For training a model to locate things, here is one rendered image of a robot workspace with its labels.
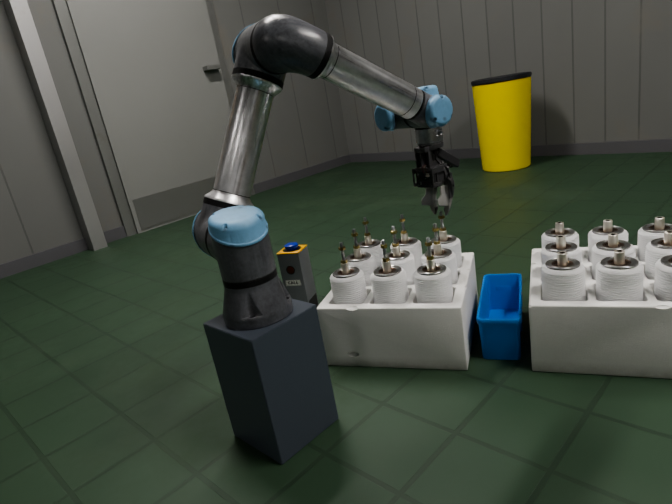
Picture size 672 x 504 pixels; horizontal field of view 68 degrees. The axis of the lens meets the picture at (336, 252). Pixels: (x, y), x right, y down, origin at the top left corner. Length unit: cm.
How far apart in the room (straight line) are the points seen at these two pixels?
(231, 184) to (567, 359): 88
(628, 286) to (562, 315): 15
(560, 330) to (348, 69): 76
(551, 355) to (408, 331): 34
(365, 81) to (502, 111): 248
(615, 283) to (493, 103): 243
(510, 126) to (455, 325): 245
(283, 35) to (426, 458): 89
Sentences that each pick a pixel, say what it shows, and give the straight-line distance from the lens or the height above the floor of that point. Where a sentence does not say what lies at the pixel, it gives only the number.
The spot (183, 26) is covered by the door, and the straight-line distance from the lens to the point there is 411.
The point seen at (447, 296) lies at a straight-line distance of 131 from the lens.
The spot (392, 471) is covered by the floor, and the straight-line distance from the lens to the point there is 109.
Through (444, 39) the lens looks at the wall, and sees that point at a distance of 437.
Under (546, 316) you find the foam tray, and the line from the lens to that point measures 127.
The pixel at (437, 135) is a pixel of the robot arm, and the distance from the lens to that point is 142.
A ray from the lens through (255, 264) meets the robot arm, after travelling 101.
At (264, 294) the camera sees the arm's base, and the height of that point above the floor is 36.
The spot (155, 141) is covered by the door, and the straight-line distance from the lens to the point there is 385.
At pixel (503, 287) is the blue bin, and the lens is 161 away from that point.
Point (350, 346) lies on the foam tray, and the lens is 139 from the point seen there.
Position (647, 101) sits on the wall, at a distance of 384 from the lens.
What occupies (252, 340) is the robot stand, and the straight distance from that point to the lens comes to 100.
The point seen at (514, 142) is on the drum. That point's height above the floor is 19.
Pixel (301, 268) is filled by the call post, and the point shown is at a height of 27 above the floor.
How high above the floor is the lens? 73
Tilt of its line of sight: 18 degrees down
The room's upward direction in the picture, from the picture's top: 10 degrees counter-clockwise
